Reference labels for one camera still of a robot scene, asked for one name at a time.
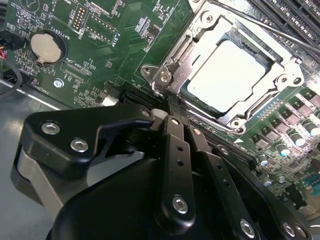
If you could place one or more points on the silver square CPU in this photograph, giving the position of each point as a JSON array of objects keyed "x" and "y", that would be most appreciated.
[{"x": 230, "y": 75}]

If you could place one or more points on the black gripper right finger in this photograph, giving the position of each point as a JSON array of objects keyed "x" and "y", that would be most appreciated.
[{"x": 225, "y": 191}]

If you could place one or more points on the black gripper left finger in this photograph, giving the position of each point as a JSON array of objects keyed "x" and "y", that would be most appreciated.
[{"x": 75, "y": 120}]

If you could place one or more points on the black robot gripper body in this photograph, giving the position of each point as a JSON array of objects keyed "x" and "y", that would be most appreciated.
[{"x": 112, "y": 210}]

